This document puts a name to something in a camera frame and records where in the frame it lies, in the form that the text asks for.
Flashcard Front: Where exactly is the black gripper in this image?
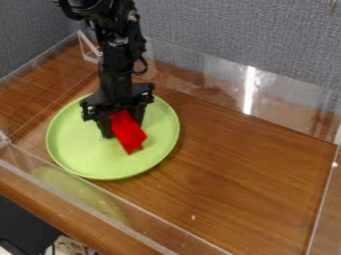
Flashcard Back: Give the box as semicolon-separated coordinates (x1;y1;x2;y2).
80;83;155;138

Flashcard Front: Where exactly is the red block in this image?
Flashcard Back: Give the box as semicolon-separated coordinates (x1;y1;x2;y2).
109;111;148;154

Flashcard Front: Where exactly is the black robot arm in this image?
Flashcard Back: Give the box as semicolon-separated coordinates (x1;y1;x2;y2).
53;0;155;138

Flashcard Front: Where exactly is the green round plate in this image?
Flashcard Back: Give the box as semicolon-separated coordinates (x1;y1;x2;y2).
45;97;179;180

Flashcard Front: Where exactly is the black box under table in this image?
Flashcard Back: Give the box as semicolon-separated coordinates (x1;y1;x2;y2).
0;195;61;255

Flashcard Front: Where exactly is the clear acrylic corner bracket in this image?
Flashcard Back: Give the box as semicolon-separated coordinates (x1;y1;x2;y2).
77;30;103;64

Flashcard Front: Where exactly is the black cable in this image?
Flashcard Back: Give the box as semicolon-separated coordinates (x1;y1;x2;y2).
132;54;149;77

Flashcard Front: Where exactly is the clear acrylic enclosure wall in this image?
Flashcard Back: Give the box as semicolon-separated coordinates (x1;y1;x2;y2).
0;38;341;255

